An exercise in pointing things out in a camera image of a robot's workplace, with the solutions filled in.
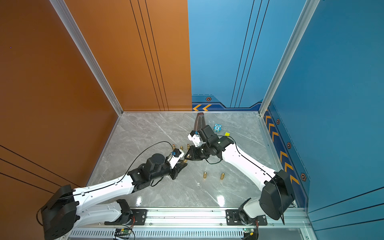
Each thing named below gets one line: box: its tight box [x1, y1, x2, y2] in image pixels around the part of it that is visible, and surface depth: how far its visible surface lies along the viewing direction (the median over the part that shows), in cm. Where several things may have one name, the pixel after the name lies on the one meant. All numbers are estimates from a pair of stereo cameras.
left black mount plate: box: [128, 209, 148, 226], surface depth 74 cm
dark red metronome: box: [194, 112, 206, 132], surface depth 96 cm
